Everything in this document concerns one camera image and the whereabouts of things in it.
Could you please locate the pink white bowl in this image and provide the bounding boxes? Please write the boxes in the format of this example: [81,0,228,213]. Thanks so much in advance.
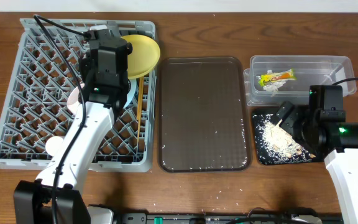
[67,87,80,116]

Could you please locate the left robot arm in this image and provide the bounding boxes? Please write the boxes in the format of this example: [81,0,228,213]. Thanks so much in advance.
[14,26,132,223]

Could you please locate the dark brown serving tray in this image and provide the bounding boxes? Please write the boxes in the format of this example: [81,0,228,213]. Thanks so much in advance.
[157,57,252,173]

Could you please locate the spilled rice food waste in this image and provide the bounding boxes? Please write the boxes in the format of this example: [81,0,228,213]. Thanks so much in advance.
[252,114,317,166]

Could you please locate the black waste tray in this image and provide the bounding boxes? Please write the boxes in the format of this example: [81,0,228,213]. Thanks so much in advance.
[251,107,323,166]

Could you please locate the grey plastic dish rack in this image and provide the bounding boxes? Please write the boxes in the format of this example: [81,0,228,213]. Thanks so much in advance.
[0,18,157,172]

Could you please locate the yellow round plate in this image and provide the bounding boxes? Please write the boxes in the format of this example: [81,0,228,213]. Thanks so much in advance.
[122,34,160,80]

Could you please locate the light blue bowl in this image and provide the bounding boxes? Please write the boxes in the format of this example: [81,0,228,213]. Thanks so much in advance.
[124,79,137,108]

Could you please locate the green orange snack wrapper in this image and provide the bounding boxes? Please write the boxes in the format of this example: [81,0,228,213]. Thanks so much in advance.
[259,69,296,86]

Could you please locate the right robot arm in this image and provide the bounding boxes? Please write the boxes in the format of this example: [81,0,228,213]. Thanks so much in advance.
[271,85,358,223]

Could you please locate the clear plastic waste bin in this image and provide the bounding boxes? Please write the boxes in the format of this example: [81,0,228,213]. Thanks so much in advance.
[244,55,354,106]

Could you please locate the white cup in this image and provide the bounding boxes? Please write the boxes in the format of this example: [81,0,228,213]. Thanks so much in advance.
[45,136,63,156]

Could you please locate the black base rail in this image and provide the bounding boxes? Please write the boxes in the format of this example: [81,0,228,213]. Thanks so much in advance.
[113,207,344,224]

